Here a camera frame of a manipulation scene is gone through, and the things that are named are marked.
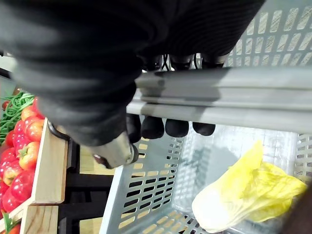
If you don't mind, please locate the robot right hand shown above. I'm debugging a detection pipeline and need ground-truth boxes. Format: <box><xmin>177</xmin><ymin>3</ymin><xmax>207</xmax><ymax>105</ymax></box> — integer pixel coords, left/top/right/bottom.
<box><xmin>0</xmin><ymin>0</ymin><xmax>267</xmax><ymax>170</ymax></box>

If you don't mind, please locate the grey plastic shopping basket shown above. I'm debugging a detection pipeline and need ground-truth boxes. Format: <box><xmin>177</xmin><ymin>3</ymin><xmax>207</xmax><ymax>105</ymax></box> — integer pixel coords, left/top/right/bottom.
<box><xmin>98</xmin><ymin>0</ymin><xmax>312</xmax><ymax>234</ymax></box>

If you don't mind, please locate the grey basket handle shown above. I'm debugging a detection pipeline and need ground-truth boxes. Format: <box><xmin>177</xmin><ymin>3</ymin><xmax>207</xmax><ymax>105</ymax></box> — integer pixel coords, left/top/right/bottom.
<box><xmin>126</xmin><ymin>101</ymin><xmax>312</xmax><ymax>134</ymax></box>
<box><xmin>134</xmin><ymin>67</ymin><xmax>312</xmax><ymax>104</ymax></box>

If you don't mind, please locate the red orange bell pepper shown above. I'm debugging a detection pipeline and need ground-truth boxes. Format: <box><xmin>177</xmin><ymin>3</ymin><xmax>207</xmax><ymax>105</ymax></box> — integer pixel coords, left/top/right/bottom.
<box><xmin>18</xmin><ymin>141</ymin><xmax>41</xmax><ymax>171</ymax></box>
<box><xmin>25</xmin><ymin>119</ymin><xmax>45</xmax><ymax>142</ymax></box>
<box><xmin>21</xmin><ymin>105</ymin><xmax>38</xmax><ymax>122</ymax></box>

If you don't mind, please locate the green beans bunch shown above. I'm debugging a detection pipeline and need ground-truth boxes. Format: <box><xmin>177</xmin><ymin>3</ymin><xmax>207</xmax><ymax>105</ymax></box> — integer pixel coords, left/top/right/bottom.
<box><xmin>0</xmin><ymin>91</ymin><xmax>35</xmax><ymax>145</ymax></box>

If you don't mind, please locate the light wooden crate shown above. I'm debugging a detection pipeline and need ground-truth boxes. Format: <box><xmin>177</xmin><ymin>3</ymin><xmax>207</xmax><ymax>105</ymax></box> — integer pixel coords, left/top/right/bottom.
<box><xmin>0</xmin><ymin>118</ymin><xmax>69</xmax><ymax>221</ymax></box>
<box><xmin>19</xmin><ymin>205</ymin><xmax>59</xmax><ymax>234</ymax></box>

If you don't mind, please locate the red yellow bell pepper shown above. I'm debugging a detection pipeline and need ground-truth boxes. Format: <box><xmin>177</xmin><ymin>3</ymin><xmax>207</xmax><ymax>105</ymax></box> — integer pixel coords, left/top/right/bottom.
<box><xmin>2</xmin><ymin>166</ymin><xmax>24</xmax><ymax>186</ymax></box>

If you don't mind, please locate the yellow napa cabbage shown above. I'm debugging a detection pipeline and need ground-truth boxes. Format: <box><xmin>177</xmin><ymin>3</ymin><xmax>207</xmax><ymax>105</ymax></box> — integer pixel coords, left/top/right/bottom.
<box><xmin>191</xmin><ymin>140</ymin><xmax>308</xmax><ymax>234</ymax></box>

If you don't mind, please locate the black metal rack frame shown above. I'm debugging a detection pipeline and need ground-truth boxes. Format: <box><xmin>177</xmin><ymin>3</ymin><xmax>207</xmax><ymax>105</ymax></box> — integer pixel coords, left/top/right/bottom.
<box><xmin>47</xmin><ymin>119</ymin><xmax>116</xmax><ymax>234</ymax></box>

